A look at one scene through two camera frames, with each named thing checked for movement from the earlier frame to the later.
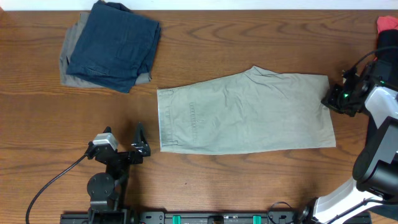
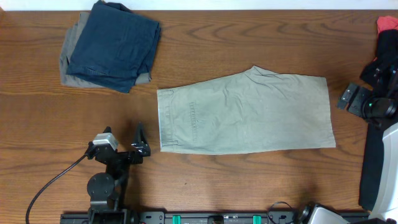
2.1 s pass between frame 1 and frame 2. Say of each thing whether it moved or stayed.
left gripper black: stayed
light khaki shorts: stayed
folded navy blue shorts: stayed
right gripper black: moved
